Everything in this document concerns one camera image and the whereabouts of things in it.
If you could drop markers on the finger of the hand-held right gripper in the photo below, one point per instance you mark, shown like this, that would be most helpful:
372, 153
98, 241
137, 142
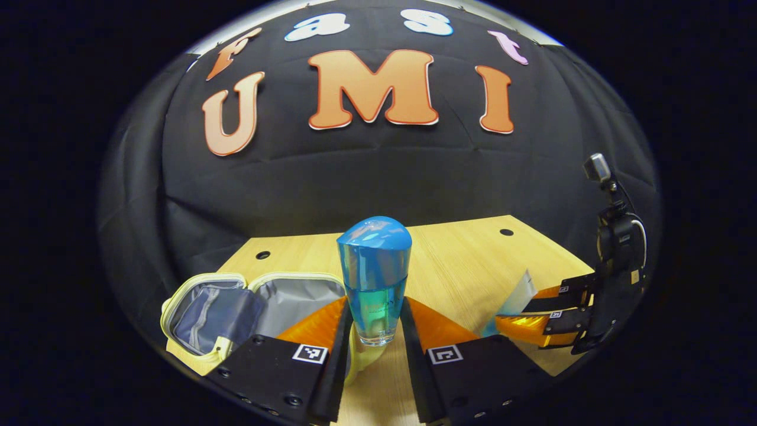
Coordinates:
550, 328
568, 296

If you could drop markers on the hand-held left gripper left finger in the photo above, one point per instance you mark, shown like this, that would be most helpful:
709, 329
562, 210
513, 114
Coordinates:
338, 361

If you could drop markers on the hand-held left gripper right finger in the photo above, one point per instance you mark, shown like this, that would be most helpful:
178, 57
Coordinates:
417, 373

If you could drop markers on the blue skin care tube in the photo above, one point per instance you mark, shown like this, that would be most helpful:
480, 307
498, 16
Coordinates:
514, 302

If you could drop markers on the pale yellow suitcase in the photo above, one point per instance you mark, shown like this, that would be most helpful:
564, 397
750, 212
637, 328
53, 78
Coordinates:
284, 302

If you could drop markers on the blue glass bottle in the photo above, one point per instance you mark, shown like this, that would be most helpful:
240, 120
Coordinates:
374, 266

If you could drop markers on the black backdrop cloth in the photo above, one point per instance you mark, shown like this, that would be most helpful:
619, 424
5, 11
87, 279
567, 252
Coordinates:
355, 177

